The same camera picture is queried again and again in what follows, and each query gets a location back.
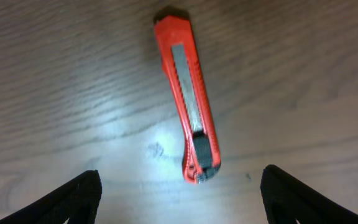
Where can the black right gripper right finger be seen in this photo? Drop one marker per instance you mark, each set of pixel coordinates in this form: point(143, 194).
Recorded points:
point(288, 200)

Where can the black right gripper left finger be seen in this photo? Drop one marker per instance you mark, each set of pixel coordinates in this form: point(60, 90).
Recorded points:
point(75, 202)

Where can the red utility knife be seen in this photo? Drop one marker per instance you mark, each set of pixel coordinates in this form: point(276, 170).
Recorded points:
point(180, 63)

